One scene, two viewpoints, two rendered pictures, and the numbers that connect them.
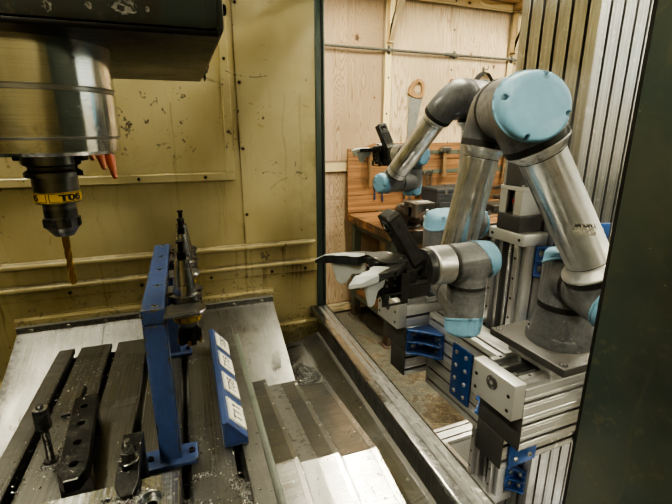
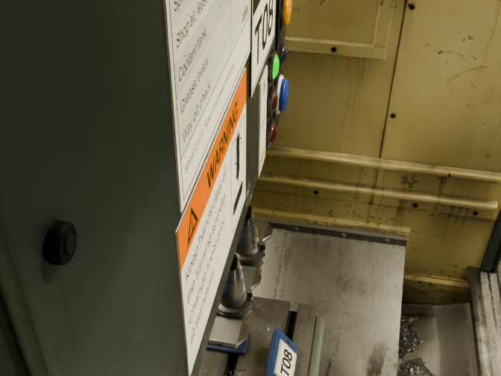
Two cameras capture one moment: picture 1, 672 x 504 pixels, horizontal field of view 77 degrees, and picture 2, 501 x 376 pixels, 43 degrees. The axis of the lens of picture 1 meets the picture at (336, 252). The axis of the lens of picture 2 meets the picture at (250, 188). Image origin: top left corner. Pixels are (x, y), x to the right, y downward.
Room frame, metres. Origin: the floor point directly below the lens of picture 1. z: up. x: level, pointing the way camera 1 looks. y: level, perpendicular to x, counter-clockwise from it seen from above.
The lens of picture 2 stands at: (0.43, 0.02, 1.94)
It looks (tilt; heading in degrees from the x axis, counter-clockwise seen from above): 38 degrees down; 30
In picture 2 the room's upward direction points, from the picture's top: 1 degrees clockwise
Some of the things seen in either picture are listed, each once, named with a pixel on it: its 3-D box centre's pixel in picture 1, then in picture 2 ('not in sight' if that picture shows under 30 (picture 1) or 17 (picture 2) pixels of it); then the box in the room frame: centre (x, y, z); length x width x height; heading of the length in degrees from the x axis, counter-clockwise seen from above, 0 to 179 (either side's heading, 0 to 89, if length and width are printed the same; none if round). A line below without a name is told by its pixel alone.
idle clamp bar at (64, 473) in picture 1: (82, 445); not in sight; (0.70, 0.50, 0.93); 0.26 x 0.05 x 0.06; 24
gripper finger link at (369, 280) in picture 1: (369, 290); not in sight; (0.65, -0.06, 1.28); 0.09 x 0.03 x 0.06; 149
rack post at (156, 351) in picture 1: (163, 394); not in sight; (0.70, 0.32, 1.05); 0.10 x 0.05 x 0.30; 109
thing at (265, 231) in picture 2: not in sight; (252, 230); (1.13, 0.42, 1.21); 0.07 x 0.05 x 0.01; 109
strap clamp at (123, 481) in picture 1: (132, 475); not in sight; (0.58, 0.34, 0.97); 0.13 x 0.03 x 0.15; 19
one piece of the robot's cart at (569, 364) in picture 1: (561, 348); not in sight; (0.95, -0.56, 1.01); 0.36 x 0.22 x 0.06; 113
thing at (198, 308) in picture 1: (186, 310); not in sight; (0.71, 0.27, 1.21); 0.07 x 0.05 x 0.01; 109
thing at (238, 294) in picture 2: (182, 246); (231, 280); (0.97, 0.36, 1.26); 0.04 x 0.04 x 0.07
